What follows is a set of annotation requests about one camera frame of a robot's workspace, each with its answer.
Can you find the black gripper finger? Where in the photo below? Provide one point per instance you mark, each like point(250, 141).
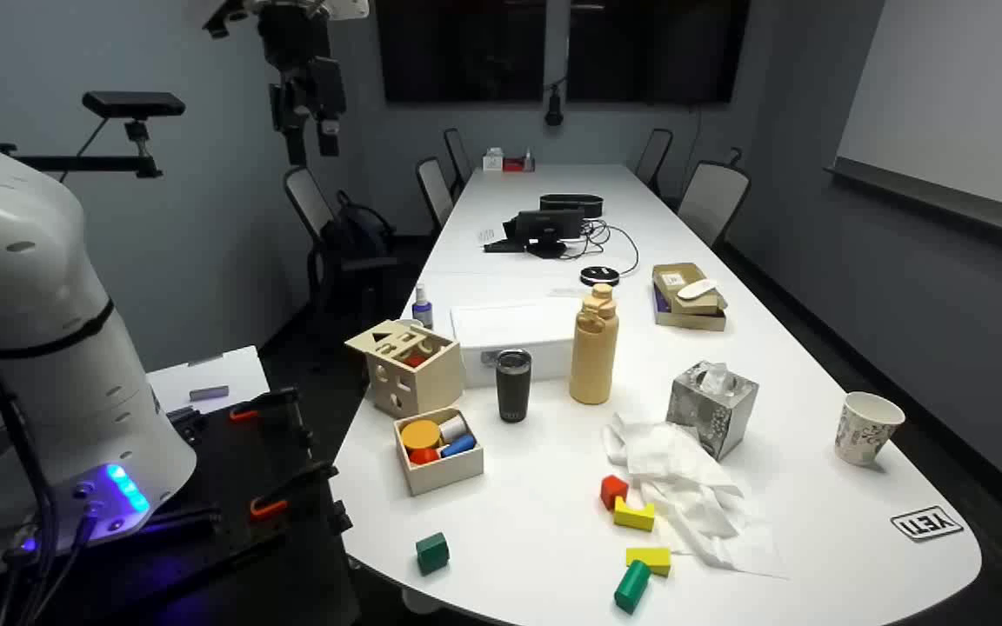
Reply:
point(327, 105)
point(293, 122)

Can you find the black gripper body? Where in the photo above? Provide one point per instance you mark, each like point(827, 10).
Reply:
point(293, 35)

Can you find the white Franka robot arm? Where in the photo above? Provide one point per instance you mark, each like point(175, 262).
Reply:
point(25, 289)

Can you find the grey chair with backpack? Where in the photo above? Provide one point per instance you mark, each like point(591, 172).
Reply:
point(311, 202)

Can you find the black backpack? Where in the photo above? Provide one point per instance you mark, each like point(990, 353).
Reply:
point(359, 237)

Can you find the grey conference chair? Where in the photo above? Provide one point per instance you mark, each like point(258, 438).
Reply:
point(715, 200)
point(456, 154)
point(435, 189)
point(652, 158)

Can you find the small white box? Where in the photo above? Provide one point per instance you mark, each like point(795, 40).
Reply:
point(493, 163)

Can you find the small red box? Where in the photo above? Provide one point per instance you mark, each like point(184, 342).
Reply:
point(518, 166)

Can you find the white paper sheet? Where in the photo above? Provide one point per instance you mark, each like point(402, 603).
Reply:
point(217, 370)

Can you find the black rectangular device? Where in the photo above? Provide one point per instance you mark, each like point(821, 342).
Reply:
point(570, 205)

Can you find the wooden shape sorter box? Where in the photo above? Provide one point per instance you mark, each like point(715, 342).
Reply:
point(406, 365)

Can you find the black round puck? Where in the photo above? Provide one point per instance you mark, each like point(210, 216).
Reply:
point(599, 277)

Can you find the black tumbler cup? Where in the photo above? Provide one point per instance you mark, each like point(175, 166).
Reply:
point(512, 387)

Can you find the orange round block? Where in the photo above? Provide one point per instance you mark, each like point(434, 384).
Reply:
point(420, 437)

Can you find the white cylinder block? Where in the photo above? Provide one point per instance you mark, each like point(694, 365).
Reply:
point(453, 426)

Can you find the black robot cart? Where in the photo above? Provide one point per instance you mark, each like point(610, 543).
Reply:
point(245, 463)

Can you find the tan water bottle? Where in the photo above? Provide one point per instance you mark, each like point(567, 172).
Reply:
point(591, 348)

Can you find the red block in tray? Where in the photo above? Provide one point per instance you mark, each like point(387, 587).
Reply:
point(422, 458)

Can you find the blue block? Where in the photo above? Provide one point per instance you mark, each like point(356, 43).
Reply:
point(461, 442)

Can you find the small wooden block tray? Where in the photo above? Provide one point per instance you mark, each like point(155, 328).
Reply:
point(441, 469)

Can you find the cardboard tray box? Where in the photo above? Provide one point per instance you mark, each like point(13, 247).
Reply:
point(688, 305)

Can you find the white item in cardboard tray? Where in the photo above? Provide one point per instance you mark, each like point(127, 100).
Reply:
point(698, 289)

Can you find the small green wooden block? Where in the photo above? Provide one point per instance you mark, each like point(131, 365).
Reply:
point(434, 556)

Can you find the red wooden block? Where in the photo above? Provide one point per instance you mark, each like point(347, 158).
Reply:
point(612, 491)

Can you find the marble pattern tissue box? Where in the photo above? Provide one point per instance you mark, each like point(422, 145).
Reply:
point(711, 406)

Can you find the yellow wooden block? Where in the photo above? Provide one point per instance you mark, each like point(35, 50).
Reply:
point(634, 517)
point(649, 562)

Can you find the white crumpled cloth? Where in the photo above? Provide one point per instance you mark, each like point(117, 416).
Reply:
point(688, 488)

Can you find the long green wooden block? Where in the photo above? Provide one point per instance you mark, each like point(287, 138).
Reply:
point(631, 589)

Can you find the white paper cup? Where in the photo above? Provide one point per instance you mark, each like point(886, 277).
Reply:
point(867, 428)

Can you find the black white marker sticker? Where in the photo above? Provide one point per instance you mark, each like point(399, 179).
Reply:
point(925, 522)

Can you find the black wall monitor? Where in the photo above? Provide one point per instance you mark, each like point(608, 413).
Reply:
point(461, 45)
point(660, 45)

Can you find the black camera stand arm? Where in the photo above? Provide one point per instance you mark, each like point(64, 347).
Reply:
point(131, 105)

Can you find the white wall whiteboard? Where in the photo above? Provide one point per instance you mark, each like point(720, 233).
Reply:
point(966, 93)

